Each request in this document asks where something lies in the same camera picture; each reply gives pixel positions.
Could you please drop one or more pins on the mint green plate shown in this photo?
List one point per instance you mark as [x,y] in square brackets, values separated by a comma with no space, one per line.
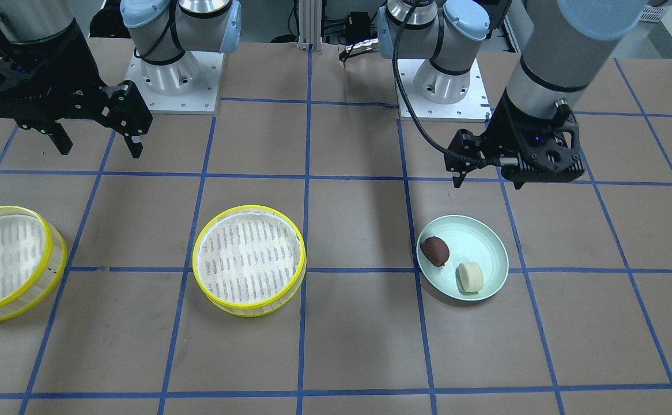
[469,240]

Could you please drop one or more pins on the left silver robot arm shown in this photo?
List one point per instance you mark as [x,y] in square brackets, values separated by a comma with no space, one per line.
[569,43]

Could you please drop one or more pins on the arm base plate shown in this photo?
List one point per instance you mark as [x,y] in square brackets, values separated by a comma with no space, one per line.
[438,97]
[191,85]

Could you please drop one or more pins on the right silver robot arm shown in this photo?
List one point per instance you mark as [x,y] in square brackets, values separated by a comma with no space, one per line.
[161,31]

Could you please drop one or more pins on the yellow rimmed steamer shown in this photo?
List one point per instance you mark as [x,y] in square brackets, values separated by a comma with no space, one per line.
[250,260]
[33,257]

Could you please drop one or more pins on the dark red bun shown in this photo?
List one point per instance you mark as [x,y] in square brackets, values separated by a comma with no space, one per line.
[435,250]

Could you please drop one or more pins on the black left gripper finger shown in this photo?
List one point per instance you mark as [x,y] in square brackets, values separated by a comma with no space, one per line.
[518,184]
[468,152]

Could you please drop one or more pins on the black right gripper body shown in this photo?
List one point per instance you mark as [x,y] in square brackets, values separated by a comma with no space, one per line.
[66,74]

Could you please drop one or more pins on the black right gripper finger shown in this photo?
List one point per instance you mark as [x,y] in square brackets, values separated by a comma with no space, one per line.
[52,129]
[123,109]

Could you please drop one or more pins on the cream white bun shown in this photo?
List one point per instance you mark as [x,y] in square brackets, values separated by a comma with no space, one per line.
[470,277]

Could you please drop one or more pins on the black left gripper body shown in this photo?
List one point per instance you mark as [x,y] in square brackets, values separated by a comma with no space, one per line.
[504,131]

